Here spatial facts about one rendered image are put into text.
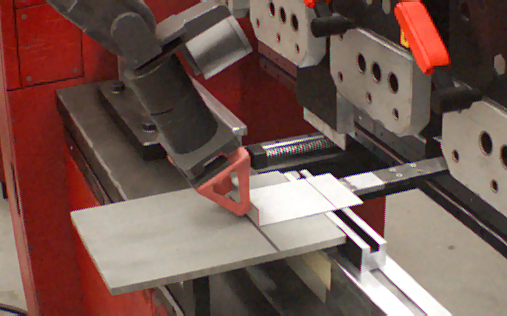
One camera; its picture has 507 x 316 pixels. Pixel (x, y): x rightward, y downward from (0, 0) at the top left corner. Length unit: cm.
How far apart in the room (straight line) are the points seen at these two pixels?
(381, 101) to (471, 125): 14
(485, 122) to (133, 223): 49
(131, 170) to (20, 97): 44
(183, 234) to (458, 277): 191
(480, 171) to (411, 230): 240
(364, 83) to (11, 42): 106
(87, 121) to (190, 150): 70
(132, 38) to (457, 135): 35
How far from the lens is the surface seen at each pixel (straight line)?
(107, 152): 157
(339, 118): 103
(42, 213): 198
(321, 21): 87
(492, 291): 284
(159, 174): 149
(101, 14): 94
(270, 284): 114
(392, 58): 83
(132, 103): 169
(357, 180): 116
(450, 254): 302
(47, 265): 203
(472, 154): 75
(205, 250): 102
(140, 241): 105
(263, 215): 108
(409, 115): 82
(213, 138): 102
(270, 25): 107
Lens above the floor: 151
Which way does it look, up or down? 25 degrees down
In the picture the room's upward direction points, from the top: 1 degrees counter-clockwise
